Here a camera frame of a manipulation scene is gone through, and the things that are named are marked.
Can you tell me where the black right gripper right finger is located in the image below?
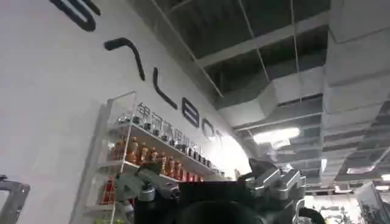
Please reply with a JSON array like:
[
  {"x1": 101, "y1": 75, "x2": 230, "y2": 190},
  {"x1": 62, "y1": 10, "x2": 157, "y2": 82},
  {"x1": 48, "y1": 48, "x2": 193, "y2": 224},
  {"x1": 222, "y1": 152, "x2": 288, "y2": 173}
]
[{"x1": 238, "y1": 158, "x2": 307, "y2": 202}]

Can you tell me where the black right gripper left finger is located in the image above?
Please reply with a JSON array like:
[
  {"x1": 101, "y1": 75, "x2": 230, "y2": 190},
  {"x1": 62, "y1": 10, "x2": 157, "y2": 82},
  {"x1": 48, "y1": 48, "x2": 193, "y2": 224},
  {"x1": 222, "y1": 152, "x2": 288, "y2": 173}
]
[{"x1": 115, "y1": 160, "x2": 181, "y2": 203}]

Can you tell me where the white shelf with bottles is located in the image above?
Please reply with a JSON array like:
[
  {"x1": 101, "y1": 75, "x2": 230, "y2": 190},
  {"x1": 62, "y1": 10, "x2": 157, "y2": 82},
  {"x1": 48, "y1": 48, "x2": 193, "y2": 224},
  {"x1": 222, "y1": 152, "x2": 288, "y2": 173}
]
[{"x1": 82, "y1": 90, "x2": 227, "y2": 224}]

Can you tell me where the bright ceiling light panel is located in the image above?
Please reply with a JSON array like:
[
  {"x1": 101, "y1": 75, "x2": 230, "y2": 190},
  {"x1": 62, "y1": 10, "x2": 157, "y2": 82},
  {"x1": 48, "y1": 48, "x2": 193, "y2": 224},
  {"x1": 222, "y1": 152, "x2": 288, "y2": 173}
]
[{"x1": 252, "y1": 127, "x2": 301, "y2": 145}]

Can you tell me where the silver ventilation duct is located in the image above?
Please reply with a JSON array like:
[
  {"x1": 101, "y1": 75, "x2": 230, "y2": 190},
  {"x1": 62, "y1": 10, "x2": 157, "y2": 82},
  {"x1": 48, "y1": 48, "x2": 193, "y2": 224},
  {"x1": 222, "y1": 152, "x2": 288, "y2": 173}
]
[{"x1": 216, "y1": 66, "x2": 325, "y2": 128}]

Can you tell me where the grey metal frame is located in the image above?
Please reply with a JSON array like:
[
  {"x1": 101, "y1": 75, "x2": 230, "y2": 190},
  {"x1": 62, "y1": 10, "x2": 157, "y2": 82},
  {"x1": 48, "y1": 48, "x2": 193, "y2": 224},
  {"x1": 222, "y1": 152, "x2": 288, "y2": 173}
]
[{"x1": 0, "y1": 174, "x2": 31, "y2": 224}]

